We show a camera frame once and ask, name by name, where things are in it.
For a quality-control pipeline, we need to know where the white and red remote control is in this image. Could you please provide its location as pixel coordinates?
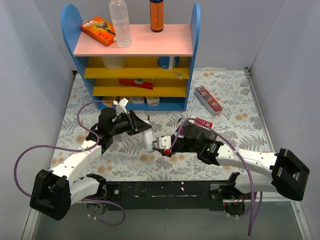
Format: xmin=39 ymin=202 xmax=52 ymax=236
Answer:
xmin=142 ymin=129 xmax=155 ymax=153

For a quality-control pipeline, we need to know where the yellow orange box on shelf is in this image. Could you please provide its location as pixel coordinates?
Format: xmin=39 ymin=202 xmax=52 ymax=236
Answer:
xmin=101 ymin=96 xmax=120 ymax=107

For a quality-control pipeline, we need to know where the red box on shelf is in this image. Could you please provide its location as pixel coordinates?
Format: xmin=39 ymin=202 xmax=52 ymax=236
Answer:
xmin=118 ymin=78 xmax=155 ymax=90

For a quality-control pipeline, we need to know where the white orange soap box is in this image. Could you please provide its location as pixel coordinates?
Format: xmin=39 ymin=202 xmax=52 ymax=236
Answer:
xmin=130 ymin=96 xmax=145 ymax=105

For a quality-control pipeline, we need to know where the clear plastic bottle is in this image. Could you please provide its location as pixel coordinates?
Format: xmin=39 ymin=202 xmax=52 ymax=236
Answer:
xmin=109 ymin=0 xmax=132 ymax=48

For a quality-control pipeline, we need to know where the black tv remote control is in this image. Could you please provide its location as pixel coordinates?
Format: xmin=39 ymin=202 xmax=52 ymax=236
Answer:
xmin=193 ymin=123 xmax=217 ymax=141

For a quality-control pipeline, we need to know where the blue white box on shelf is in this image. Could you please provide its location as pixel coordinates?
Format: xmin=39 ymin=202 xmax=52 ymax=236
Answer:
xmin=157 ymin=56 xmax=180 ymax=70

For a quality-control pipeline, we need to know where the white cup on shelf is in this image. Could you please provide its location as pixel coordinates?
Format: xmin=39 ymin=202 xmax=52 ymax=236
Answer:
xmin=102 ymin=56 xmax=127 ymax=70

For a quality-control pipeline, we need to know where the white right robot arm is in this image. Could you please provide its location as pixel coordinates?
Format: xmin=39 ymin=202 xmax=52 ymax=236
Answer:
xmin=156 ymin=124 xmax=310 ymax=201

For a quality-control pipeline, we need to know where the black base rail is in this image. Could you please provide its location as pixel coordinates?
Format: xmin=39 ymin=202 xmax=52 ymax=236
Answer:
xmin=105 ymin=180 xmax=243 ymax=211

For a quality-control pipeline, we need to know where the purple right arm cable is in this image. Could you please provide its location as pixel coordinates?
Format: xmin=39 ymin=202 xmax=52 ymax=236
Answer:
xmin=164 ymin=117 xmax=264 ymax=236

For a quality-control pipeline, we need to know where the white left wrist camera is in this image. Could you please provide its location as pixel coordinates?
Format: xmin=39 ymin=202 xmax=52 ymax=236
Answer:
xmin=112 ymin=97 xmax=129 ymax=115

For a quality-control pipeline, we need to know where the orange cologne bottle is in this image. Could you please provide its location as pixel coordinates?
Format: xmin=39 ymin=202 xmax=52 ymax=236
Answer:
xmin=149 ymin=0 xmax=164 ymax=33

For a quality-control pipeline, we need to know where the red toothpaste box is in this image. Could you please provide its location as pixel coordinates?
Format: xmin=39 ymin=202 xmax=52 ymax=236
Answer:
xmin=194 ymin=85 xmax=223 ymax=117

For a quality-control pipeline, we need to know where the blue and yellow shelf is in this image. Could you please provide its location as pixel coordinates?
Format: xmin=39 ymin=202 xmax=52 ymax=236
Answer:
xmin=60 ymin=3 xmax=201 ymax=111

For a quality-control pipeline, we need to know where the orange razor box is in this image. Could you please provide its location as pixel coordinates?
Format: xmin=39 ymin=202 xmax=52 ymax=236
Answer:
xmin=80 ymin=16 xmax=117 ymax=47

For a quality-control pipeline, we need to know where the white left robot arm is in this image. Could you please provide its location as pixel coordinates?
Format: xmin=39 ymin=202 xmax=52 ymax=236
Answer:
xmin=29 ymin=108 xmax=153 ymax=221

